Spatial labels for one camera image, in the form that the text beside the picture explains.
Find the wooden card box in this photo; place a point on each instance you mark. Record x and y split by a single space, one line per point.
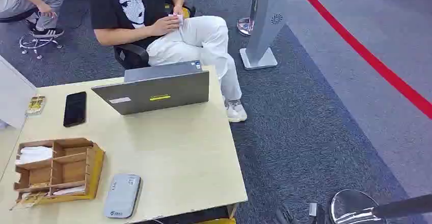
72 168

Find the grey card reader device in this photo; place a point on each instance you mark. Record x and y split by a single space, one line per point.
122 196

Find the yellow box under desk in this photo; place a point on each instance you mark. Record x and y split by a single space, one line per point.
217 221

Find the seated person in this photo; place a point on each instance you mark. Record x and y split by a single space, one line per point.
114 6

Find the grey laptop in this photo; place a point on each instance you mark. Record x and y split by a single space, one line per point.
152 94

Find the yellowish card stack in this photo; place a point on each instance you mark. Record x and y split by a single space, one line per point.
30 199

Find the small pink card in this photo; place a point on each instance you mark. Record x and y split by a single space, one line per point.
177 17

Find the red barrier belt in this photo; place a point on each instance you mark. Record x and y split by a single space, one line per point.
371 59

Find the small gold pack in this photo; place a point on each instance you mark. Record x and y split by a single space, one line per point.
35 105

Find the grey kiosk stand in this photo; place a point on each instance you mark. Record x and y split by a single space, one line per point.
266 16

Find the white partition panel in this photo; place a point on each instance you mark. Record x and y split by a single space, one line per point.
13 94

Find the office chair with chrome base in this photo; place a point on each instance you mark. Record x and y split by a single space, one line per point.
13 16

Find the black smartphone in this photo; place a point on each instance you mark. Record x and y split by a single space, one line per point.
75 109

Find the black office chair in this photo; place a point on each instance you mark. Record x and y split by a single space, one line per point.
133 57

